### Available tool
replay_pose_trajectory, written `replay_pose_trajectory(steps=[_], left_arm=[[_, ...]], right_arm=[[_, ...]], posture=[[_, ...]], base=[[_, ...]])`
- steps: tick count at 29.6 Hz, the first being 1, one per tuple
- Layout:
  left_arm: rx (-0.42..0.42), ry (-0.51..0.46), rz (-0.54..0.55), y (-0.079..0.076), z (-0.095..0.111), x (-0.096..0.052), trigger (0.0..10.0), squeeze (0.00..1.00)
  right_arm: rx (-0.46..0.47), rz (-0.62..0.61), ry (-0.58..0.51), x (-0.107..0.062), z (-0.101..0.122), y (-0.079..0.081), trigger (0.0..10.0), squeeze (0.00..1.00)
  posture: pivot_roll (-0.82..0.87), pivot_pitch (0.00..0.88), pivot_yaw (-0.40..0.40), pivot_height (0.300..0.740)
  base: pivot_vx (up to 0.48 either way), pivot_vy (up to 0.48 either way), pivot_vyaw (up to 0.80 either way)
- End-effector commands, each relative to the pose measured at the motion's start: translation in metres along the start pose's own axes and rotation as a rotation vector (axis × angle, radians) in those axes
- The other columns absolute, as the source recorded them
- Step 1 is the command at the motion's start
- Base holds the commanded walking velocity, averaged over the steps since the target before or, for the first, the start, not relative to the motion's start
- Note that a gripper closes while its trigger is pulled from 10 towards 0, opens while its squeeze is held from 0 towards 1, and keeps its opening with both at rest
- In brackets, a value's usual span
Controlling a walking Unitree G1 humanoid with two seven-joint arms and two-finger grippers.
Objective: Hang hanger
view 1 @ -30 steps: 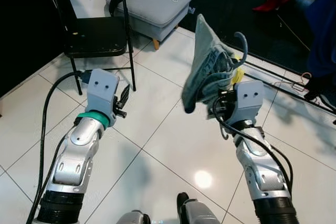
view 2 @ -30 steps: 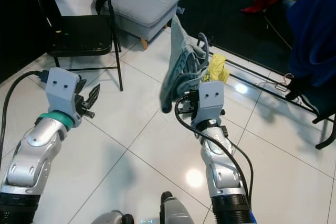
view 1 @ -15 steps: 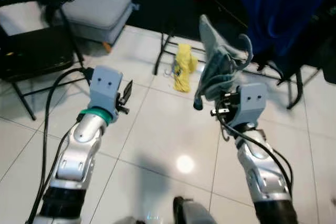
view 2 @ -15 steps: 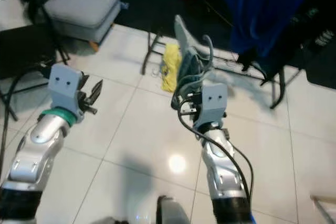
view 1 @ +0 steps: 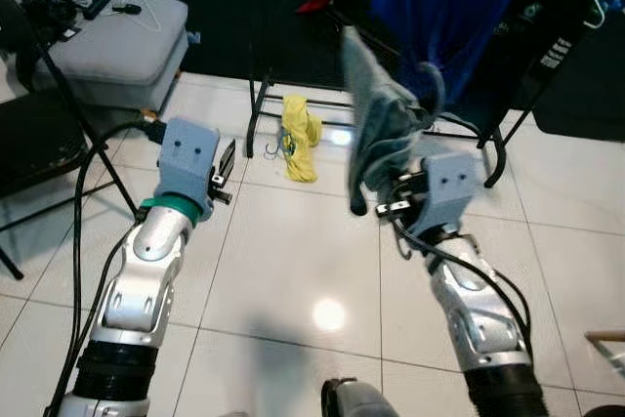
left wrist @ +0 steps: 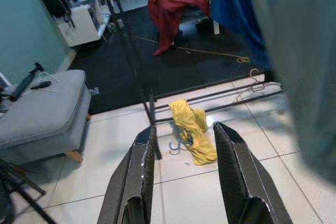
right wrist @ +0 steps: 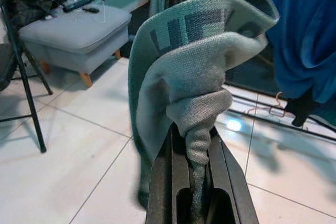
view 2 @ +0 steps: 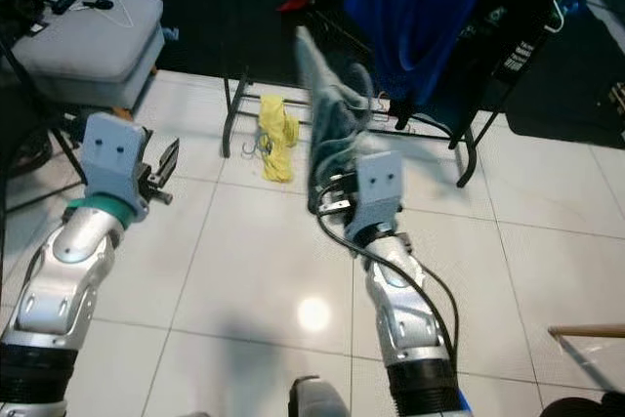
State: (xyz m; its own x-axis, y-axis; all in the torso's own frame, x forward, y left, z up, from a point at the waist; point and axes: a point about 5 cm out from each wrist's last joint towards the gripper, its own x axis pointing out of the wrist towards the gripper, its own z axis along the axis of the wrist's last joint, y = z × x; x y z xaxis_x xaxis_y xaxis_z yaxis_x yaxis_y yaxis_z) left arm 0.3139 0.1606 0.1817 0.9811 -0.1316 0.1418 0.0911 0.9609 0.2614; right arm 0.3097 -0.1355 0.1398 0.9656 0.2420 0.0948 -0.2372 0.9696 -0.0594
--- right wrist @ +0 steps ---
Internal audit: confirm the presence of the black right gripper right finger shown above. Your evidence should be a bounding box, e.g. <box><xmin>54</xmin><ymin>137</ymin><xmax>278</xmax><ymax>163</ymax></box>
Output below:
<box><xmin>206</xmin><ymin>125</ymin><xmax>259</xmax><ymax>224</ymax></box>

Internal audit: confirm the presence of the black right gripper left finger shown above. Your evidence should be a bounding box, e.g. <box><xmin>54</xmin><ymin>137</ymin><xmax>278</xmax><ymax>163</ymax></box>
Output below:
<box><xmin>145</xmin><ymin>123</ymin><xmax>194</xmax><ymax>224</ymax></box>

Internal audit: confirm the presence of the grey blue towel garment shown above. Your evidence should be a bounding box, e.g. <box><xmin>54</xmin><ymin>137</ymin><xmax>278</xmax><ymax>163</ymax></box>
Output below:
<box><xmin>128</xmin><ymin>0</ymin><xmax>279</xmax><ymax>224</ymax></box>

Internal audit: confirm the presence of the black folding chair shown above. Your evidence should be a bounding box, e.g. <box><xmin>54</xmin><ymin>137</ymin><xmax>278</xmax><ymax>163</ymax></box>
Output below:
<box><xmin>0</xmin><ymin>0</ymin><xmax>53</xmax><ymax>154</ymax></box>

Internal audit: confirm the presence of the grey upholstered ottoman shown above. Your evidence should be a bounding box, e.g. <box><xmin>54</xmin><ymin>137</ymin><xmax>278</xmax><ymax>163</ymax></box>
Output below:
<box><xmin>19</xmin><ymin>5</ymin><xmax>132</xmax><ymax>87</ymax></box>

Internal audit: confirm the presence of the blue shirt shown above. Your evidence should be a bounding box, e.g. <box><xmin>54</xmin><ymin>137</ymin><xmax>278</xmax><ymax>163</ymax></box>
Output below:
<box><xmin>265</xmin><ymin>0</ymin><xmax>336</xmax><ymax>104</ymax></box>

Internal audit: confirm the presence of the black selfie stick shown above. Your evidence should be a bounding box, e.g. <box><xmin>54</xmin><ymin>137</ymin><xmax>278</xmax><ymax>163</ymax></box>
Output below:
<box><xmin>62</xmin><ymin>0</ymin><xmax>106</xmax><ymax>14</ymax></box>

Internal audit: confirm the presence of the black cloth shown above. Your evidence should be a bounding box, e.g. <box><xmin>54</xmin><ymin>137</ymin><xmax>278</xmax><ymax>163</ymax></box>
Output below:
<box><xmin>5</xmin><ymin>0</ymin><xmax>53</xmax><ymax>23</ymax></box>

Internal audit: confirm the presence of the pink wire hanger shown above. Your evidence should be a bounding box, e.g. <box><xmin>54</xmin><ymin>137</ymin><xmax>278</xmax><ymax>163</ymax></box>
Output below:
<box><xmin>244</xmin><ymin>91</ymin><xmax>287</xmax><ymax>117</ymax></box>

